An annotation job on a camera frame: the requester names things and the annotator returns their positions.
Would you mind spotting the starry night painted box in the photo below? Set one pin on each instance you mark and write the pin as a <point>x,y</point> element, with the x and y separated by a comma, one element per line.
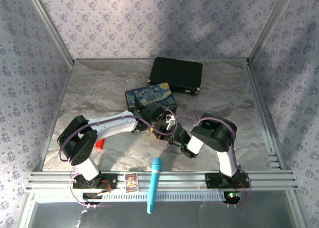
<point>149,93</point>

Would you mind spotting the black case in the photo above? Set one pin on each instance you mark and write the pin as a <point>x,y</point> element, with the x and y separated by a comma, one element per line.
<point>177,73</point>

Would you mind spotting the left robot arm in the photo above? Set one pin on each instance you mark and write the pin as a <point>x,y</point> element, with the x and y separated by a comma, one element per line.
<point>117,128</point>

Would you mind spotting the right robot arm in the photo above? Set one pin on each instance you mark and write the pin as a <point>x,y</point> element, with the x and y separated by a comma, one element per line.
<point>225,160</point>

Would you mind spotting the cyan marker pen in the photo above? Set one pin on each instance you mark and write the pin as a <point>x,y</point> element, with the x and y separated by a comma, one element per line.
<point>154,180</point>

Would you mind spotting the red plastic cylinder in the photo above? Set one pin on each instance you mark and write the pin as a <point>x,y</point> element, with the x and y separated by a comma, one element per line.
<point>100,144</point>

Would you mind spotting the small picture card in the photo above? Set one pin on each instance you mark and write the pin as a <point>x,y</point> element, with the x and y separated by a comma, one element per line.
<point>131,183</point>

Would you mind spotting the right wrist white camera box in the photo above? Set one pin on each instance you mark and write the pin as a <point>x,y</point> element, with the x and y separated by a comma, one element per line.
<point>170,122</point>

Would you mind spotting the aluminium rail frame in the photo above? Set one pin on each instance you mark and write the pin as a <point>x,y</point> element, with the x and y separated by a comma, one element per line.
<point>179,180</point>

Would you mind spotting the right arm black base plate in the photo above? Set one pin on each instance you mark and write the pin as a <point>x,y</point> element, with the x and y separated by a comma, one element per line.
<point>211,181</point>

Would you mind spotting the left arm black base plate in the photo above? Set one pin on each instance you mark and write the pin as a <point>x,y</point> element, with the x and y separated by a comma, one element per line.
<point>112,181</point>

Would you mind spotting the left aluminium corner post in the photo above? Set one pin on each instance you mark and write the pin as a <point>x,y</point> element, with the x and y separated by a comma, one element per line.
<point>53,31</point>

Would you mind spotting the aluminium corner post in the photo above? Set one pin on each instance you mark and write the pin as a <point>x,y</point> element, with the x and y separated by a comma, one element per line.
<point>53,31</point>
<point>270,26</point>

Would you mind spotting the right aluminium corner post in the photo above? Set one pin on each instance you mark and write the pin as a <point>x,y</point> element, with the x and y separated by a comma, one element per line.
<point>270,26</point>

